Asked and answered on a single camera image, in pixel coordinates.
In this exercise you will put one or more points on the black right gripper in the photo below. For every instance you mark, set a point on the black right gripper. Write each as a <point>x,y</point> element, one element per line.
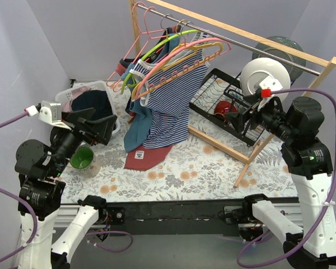
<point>252,111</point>

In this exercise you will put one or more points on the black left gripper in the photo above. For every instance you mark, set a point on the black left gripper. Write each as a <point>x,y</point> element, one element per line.
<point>82,129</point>

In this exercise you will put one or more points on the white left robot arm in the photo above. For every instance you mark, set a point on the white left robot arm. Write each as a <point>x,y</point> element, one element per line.
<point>38,166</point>

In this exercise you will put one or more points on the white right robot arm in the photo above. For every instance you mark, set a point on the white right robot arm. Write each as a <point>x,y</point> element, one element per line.
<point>310,164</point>

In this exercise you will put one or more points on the green plastic hanger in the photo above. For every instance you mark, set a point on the green plastic hanger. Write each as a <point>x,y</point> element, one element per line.
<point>157,49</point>

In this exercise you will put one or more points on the red tank top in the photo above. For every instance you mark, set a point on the red tank top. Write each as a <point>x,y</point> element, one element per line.
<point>142,158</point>

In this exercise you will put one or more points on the thick pink plastic hanger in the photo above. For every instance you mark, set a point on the thick pink plastic hanger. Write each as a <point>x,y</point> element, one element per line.
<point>183,59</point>

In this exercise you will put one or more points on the blue white striped tank top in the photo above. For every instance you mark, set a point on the blue white striped tank top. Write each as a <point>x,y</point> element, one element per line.
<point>170,119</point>

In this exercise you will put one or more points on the yellow plastic hanger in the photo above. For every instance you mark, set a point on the yellow plastic hanger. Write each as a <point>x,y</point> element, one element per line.
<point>185,85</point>

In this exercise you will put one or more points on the red ceramic bowl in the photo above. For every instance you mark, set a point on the red ceramic bowl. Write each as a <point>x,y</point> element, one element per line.
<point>222,108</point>

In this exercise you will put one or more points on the dark navy garment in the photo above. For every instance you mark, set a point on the dark navy garment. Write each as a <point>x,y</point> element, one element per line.
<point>96,99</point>

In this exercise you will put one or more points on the pink garment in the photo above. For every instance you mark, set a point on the pink garment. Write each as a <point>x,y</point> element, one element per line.
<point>71,96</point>

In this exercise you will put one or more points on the green mug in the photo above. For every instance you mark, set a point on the green mug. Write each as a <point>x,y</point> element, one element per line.
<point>86,162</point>

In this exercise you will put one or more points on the white plastic laundry basket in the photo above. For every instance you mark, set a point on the white plastic laundry basket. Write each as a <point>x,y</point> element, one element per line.
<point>96,85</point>

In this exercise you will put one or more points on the white ceramic plate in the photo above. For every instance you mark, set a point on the white ceramic plate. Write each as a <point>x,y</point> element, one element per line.
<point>257,70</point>

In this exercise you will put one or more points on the floral table mat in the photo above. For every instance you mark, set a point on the floral table mat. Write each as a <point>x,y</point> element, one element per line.
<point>192,170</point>

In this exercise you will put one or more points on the black wire dish rack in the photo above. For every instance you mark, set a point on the black wire dish rack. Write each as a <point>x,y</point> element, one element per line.
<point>218,86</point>

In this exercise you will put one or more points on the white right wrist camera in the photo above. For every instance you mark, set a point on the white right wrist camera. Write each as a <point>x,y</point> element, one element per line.
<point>266,88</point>

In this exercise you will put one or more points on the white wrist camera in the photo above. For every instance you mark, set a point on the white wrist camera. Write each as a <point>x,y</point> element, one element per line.
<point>50,112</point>
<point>266,88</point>

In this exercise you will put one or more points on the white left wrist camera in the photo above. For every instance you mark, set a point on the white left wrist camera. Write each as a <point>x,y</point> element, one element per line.
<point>50,112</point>

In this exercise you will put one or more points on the pink wire hanger at post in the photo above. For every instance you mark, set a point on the pink wire hanger at post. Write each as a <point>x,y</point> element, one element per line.
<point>134,52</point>

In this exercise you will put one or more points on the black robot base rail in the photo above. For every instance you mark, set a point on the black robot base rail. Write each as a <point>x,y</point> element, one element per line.
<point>177,217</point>

